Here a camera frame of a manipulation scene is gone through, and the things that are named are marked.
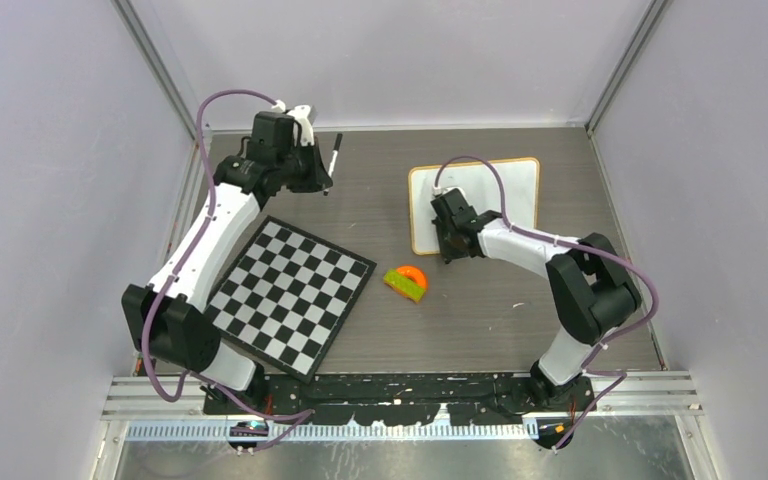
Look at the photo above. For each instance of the white toothed cable rail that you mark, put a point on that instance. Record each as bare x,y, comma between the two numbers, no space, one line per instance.
260,431

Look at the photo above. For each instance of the black white chessboard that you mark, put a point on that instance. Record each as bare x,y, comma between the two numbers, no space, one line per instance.
286,296

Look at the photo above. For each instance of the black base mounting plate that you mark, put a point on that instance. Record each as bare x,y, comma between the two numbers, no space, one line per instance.
468,399

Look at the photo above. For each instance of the white black marker pen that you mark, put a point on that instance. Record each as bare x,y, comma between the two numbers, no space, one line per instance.
333,161

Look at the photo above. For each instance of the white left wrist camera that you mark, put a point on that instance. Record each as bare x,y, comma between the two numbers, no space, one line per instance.
305,116

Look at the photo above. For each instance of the green orange toy block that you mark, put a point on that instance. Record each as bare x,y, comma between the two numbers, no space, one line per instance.
408,281

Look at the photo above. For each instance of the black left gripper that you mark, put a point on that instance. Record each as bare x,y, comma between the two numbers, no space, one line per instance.
319,178

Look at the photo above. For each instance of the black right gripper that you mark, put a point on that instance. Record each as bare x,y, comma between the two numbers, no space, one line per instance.
447,253

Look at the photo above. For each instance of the yellow framed whiteboard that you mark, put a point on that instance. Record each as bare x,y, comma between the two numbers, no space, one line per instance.
520,178

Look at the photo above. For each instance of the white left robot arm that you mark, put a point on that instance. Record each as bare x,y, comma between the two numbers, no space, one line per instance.
168,317

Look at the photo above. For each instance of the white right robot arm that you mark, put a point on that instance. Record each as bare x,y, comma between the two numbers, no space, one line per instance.
592,290

